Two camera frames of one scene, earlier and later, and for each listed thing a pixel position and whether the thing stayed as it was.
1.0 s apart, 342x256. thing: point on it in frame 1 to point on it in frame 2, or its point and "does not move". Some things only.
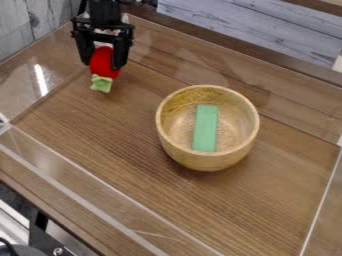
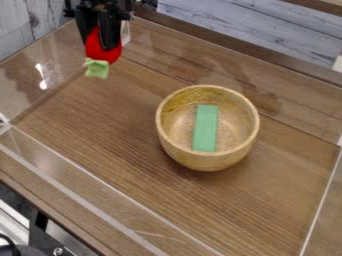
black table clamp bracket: [47, 244] does not move
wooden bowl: [207, 124] does not move
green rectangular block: [205, 134] does not move
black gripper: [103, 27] to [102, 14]
